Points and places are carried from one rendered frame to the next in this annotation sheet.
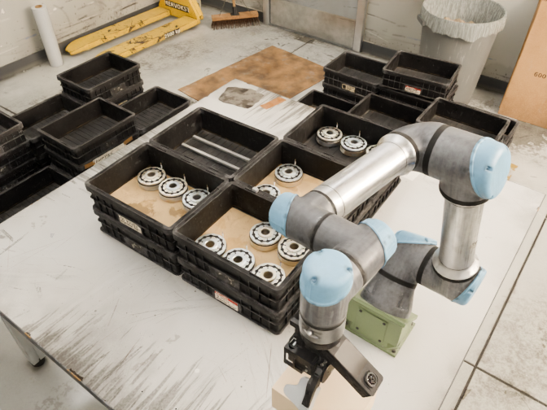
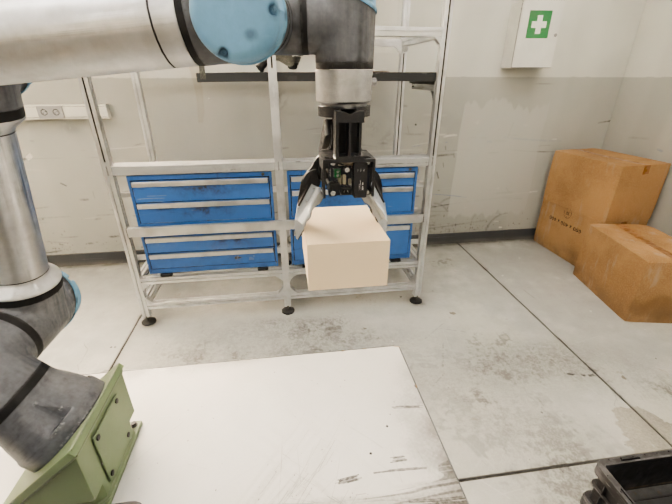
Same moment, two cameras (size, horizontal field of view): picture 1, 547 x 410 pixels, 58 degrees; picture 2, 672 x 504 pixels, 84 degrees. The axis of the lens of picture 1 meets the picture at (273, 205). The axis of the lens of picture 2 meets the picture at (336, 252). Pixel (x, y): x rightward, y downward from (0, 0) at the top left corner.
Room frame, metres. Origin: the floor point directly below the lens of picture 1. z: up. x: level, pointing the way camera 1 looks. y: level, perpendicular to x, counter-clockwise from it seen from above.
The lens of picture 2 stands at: (0.85, 0.30, 1.34)
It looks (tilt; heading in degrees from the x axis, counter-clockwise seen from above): 26 degrees down; 226
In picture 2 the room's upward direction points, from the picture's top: straight up
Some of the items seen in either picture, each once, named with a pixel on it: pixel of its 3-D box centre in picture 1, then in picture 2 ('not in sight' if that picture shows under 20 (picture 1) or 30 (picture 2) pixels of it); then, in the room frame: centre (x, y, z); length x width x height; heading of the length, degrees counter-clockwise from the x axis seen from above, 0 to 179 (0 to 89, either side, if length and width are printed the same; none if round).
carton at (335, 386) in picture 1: (323, 396); (340, 243); (0.46, -0.10, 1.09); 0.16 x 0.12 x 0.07; 54
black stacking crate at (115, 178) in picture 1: (159, 195); not in sight; (1.29, 0.39, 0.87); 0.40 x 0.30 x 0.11; 55
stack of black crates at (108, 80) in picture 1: (107, 102); not in sight; (2.73, 1.04, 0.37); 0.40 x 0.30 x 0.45; 144
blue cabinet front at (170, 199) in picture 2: not in sight; (208, 224); (0.04, -1.54, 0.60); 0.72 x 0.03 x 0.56; 144
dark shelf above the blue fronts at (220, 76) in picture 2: not in sight; (320, 78); (-0.62, -1.34, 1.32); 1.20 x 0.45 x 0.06; 144
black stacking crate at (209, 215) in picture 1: (252, 243); not in sight; (1.06, 0.06, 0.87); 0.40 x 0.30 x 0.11; 55
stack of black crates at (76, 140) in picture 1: (97, 156); not in sight; (2.17, 0.96, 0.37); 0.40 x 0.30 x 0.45; 144
